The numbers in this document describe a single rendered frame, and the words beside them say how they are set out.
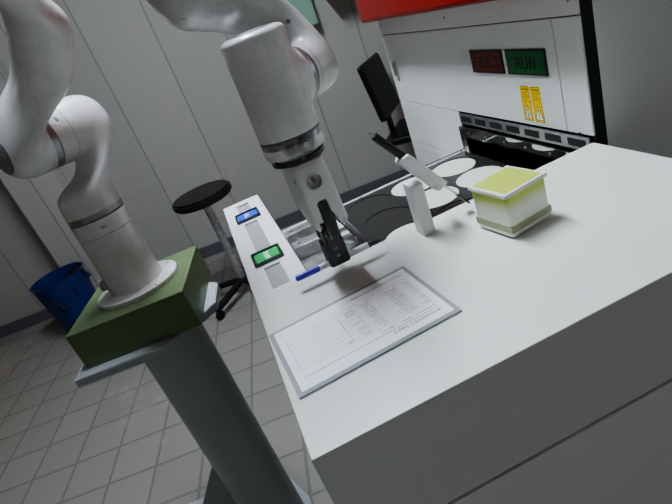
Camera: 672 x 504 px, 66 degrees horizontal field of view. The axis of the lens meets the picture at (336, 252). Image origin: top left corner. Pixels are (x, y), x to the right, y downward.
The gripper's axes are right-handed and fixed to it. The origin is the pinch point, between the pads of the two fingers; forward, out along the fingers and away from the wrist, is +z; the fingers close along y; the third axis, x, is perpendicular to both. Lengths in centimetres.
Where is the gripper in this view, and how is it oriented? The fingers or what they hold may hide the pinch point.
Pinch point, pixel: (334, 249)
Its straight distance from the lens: 76.3
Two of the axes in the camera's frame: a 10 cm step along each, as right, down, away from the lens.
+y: -3.0, -3.5, 8.9
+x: -9.0, 4.2, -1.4
